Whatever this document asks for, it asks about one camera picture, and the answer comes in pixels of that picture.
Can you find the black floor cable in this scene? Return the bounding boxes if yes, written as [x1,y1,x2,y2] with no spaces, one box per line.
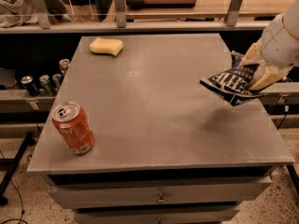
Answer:
[0,149,29,224]

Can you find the drawer with handle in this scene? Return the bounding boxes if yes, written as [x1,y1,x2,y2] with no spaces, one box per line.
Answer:
[49,176,272,209]
[74,205,239,224]

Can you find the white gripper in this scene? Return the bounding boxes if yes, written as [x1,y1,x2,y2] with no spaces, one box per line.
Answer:
[240,12,299,91]

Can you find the yellow sponge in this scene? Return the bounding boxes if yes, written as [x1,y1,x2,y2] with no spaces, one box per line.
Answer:
[90,37,123,56]

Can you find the silver can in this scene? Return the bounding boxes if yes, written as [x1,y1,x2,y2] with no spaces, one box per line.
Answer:
[52,74,63,90]

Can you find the top drawer with handle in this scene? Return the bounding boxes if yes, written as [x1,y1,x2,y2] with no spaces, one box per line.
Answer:
[49,176,272,209]

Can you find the left metal bracket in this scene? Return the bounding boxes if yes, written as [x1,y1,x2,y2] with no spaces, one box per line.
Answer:
[32,0,50,29]

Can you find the black stand leg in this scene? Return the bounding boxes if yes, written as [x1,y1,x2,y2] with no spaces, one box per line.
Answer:
[0,132,36,206]

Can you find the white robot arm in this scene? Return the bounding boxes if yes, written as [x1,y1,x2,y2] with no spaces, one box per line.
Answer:
[240,0,299,91]

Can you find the blue Kettle chip bag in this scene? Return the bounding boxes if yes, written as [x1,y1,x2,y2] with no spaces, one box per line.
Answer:
[199,51,263,106]

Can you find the dark blue can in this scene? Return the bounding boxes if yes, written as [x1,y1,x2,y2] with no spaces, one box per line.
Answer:
[21,76,39,96]

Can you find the orange soda can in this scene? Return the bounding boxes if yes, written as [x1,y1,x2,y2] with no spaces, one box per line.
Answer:
[52,102,94,155]

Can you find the green can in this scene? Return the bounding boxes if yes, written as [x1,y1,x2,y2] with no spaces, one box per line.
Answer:
[39,75,55,96]

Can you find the clear acrylic panel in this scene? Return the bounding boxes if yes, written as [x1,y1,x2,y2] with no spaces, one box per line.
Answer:
[0,0,120,24]

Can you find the grey cloth bundle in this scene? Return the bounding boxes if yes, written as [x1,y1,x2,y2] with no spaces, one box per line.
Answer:
[0,0,38,28]

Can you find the lower drawer with handle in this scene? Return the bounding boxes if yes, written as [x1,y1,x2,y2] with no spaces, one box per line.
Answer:
[74,205,239,224]

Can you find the tan can on shelf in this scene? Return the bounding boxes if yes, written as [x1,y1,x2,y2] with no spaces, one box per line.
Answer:
[59,59,70,76]

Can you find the middle metal bracket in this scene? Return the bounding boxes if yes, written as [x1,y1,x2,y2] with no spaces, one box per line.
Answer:
[114,0,126,28]

